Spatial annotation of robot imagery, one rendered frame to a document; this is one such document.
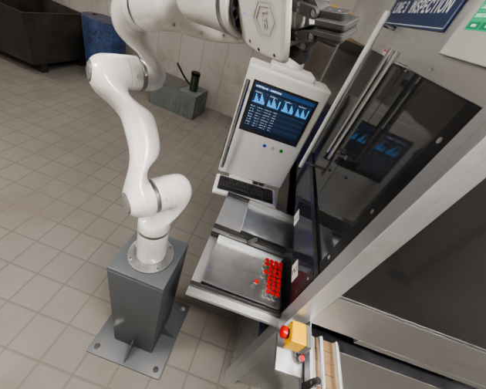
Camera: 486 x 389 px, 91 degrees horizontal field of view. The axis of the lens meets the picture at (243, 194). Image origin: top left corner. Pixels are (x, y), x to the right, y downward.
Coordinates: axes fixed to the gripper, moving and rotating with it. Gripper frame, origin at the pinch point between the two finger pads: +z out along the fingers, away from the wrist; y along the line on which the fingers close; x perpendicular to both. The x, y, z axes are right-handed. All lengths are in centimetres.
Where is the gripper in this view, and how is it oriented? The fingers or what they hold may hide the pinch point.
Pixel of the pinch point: (336, 25)
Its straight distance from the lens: 35.9
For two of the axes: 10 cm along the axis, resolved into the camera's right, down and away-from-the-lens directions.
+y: -1.0, -6.2, -7.8
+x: 7.6, -5.5, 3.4
